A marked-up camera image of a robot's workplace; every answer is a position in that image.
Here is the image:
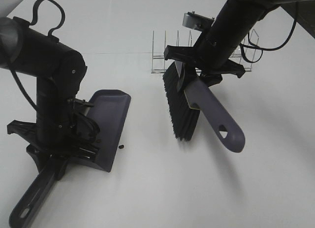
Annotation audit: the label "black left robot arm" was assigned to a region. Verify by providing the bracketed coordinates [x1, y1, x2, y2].
[0, 17, 100, 179]

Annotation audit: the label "pile of coffee beans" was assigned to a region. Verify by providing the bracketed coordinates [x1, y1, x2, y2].
[95, 139, 125, 149]

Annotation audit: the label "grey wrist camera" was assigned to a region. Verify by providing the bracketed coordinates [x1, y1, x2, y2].
[74, 98, 95, 115]
[182, 11, 215, 32]

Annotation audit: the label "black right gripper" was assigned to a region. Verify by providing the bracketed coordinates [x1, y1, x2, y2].
[164, 45, 246, 92]

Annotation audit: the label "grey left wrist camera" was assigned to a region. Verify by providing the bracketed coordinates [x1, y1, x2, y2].
[74, 98, 95, 115]

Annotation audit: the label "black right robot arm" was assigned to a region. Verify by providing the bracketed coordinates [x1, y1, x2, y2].
[163, 0, 310, 92]

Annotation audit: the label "metal wire dish rack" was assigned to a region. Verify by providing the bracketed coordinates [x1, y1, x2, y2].
[151, 30, 259, 74]

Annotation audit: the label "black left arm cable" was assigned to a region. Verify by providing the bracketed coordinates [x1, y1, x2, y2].
[4, 0, 101, 142]

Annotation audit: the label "purple hand brush black bristles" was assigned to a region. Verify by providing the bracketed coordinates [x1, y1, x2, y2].
[162, 61, 246, 153]

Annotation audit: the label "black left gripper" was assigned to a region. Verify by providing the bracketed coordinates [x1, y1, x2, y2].
[7, 120, 100, 181]

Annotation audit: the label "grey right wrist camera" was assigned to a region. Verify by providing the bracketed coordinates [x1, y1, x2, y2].
[182, 11, 215, 32]

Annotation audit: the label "purple plastic dustpan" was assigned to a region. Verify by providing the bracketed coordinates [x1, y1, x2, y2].
[9, 90, 131, 228]

